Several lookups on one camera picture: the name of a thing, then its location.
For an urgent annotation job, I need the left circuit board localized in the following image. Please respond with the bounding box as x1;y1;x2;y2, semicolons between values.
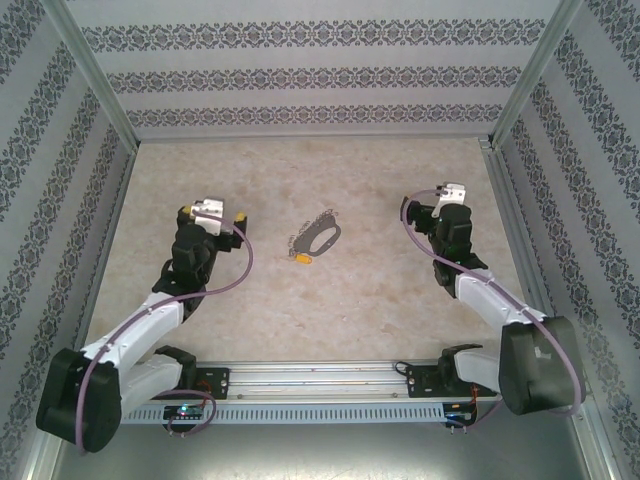
163;404;205;420

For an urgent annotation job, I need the circuit board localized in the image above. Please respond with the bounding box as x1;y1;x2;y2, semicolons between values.
446;402;479;426
163;404;205;420

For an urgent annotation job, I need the right circuit board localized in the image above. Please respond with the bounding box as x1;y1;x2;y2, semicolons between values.
446;402;479;426

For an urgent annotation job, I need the grey metal panel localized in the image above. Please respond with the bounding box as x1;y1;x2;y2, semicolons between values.
49;423;614;480

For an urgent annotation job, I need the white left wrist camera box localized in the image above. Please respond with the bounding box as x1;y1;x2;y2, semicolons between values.
191;198;235;237

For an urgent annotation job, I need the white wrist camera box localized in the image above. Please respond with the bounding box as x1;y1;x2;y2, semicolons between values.
191;198;235;237
432;183;469;219

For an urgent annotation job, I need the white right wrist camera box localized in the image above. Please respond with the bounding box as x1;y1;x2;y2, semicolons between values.
432;183;469;219

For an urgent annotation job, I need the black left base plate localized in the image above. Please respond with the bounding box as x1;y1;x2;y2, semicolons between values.
192;367;231;401

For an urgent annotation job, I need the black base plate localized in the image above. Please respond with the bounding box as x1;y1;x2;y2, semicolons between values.
192;367;231;401
405;367;501;400

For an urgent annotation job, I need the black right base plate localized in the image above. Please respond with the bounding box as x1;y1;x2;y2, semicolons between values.
405;367;501;400

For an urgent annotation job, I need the aluminium frame post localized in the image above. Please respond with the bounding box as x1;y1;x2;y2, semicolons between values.
19;439;61;480
569;399;627;480
491;0;587;147
39;0;140;147

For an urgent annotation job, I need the aluminium mounting rail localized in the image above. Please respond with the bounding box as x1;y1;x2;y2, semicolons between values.
119;363;586;402

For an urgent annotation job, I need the grey slotted cable duct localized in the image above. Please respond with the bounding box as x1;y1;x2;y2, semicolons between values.
119;403;446;425

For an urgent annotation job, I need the aluminium front frame post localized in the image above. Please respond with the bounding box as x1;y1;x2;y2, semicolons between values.
19;439;61;480
569;399;627;480

